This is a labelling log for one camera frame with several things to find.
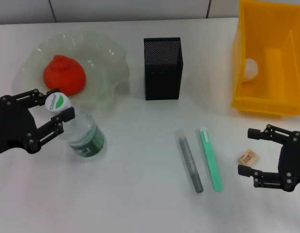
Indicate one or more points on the black mesh pen holder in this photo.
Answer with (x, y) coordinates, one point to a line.
(162, 77)

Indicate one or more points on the yellow plastic bin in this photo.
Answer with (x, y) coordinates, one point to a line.
(275, 72)

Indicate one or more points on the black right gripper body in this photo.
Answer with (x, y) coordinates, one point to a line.
(292, 165)

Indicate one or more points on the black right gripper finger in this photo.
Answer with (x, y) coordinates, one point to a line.
(261, 176)
(268, 134)

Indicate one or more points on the beige eraser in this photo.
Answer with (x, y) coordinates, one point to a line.
(247, 157)

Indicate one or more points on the grey pen clear cap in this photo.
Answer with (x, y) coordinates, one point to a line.
(188, 160)

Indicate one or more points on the clear water bottle green label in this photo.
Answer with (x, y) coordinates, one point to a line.
(84, 136)

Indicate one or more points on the white paper ball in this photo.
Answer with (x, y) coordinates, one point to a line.
(251, 70)

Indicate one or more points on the orange fruit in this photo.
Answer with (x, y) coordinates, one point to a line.
(65, 75)

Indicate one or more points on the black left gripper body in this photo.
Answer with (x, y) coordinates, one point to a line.
(11, 131)

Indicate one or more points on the green pen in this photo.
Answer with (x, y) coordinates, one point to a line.
(210, 160)

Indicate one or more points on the green glass fruit plate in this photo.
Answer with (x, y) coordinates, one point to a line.
(103, 63)

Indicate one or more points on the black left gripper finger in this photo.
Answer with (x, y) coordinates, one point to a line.
(52, 126)
(28, 97)

